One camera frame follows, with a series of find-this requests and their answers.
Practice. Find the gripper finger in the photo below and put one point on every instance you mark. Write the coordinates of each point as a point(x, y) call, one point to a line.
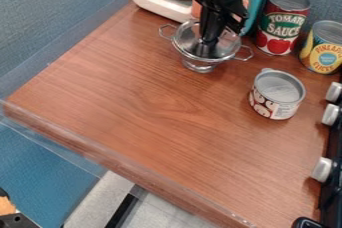
point(205, 27)
point(216, 30)

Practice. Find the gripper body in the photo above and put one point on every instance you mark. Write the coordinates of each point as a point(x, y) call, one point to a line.
point(222, 8)

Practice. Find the silver pot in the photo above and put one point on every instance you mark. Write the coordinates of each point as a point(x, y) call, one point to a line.
point(201, 64)

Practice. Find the red tomato can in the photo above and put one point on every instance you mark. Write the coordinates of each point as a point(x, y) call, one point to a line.
point(281, 25)

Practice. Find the short white can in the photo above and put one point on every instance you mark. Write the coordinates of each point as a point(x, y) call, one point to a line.
point(277, 95)

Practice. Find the yellow pineapple can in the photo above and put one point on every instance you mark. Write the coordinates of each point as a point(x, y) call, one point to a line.
point(323, 50)

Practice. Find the toy stove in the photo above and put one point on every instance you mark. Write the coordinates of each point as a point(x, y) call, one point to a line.
point(331, 145)

